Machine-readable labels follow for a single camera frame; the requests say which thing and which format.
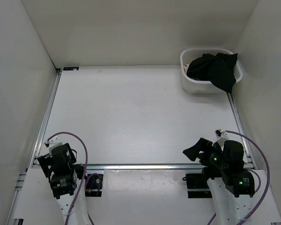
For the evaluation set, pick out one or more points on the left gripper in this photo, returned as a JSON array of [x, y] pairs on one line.
[[45, 160]]

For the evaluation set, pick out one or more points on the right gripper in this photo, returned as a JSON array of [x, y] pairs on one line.
[[192, 152]]

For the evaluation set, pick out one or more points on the black trousers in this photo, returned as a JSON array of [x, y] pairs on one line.
[[218, 69]]

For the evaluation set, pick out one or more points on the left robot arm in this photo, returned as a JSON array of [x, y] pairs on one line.
[[66, 182]]

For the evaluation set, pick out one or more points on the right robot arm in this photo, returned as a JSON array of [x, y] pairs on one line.
[[232, 186]]

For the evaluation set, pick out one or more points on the beige trousers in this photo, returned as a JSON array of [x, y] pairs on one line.
[[186, 66]]

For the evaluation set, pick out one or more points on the white front cover board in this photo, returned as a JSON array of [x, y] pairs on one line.
[[135, 197]]

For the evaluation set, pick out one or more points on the white plastic laundry basket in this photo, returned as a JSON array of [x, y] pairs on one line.
[[193, 86]]

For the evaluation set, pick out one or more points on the dark blue label sticker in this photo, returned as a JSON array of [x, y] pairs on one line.
[[70, 68]]

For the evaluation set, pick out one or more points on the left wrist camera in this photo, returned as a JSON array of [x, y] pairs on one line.
[[53, 143]]

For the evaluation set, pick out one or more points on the front aluminium rail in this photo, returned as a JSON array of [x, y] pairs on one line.
[[144, 166]]

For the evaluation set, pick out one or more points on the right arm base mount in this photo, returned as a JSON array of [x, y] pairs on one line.
[[197, 187]]

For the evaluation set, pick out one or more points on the left aluminium rail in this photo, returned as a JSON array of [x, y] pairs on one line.
[[35, 151]]

